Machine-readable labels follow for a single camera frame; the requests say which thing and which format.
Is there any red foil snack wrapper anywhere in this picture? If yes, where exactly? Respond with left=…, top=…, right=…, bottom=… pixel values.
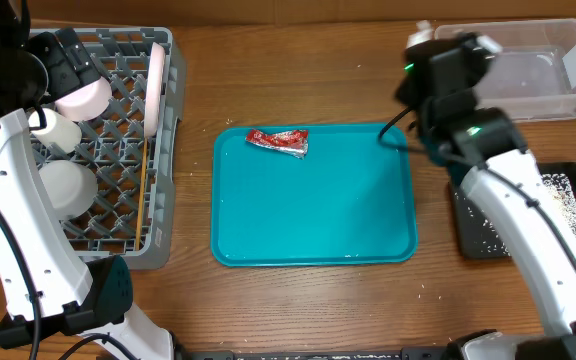
left=246, top=129, right=309, bottom=159

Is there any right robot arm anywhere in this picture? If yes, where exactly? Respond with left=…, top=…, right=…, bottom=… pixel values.
left=396, top=30, right=576, bottom=359

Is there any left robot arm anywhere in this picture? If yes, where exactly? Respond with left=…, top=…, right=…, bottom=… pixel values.
left=0, top=1, right=185, bottom=359

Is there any white paper cup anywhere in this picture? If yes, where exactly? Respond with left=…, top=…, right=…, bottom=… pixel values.
left=30, top=108, right=82, bottom=153

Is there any teal plastic tray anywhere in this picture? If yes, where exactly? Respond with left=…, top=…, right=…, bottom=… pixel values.
left=210, top=123, right=418, bottom=267

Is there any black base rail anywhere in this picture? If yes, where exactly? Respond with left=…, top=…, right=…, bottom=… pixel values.
left=190, top=346, right=446, bottom=360

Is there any clear plastic container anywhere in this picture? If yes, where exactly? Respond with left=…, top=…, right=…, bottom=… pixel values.
left=434, top=18, right=576, bottom=121

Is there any large white plate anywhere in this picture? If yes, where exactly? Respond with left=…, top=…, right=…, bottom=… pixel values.
left=143, top=43, right=165, bottom=138

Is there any white napkin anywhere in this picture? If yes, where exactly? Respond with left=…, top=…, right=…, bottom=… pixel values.
left=406, top=20, right=434, bottom=48

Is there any spilled rice pile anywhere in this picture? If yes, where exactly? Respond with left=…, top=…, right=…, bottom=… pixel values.
left=451, top=173, right=576, bottom=259

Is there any grey bowl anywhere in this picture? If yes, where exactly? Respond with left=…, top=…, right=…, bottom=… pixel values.
left=39, top=160, right=98, bottom=220

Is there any brown cardboard backdrop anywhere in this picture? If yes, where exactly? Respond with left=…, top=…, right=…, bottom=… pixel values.
left=28, top=0, right=576, bottom=26

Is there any black plastic tray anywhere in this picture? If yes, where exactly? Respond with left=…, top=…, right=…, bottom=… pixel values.
left=449, top=162, right=576, bottom=259

